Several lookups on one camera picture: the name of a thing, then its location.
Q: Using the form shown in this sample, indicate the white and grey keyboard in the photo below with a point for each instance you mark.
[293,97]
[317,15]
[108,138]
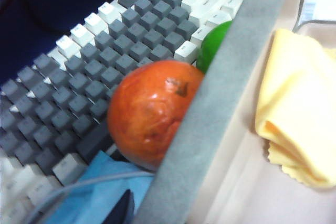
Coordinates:
[144,24]

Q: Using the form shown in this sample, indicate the grey glasses case pink lining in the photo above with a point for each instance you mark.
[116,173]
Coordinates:
[199,119]

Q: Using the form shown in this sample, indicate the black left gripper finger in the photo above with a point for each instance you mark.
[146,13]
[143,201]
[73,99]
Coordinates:
[126,211]

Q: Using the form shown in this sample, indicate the light blue wet wipes pack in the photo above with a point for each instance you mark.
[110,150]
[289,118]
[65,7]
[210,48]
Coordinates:
[99,203]

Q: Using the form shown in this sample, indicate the orange fruit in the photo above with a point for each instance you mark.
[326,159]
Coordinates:
[147,113]

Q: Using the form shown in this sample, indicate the green apple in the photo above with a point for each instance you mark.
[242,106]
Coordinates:
[212,45]

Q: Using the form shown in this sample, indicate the yellow lens cleaning cloth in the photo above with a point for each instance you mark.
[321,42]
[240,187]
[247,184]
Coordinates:
[296,103]

